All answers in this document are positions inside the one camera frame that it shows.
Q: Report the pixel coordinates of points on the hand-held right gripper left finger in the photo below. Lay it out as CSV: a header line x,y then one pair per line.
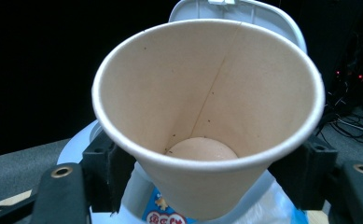
x,y
104,174

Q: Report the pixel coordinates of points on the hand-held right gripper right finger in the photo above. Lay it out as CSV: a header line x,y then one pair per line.
x,y
306,177

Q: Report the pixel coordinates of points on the blue snack packet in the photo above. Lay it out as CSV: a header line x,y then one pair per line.
x,y
157,213

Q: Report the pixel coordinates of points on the brown paper cup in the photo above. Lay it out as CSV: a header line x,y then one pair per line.
x,y
201,87

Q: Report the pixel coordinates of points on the translucent blue bin liner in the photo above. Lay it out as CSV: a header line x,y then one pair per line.
x,y
272,205

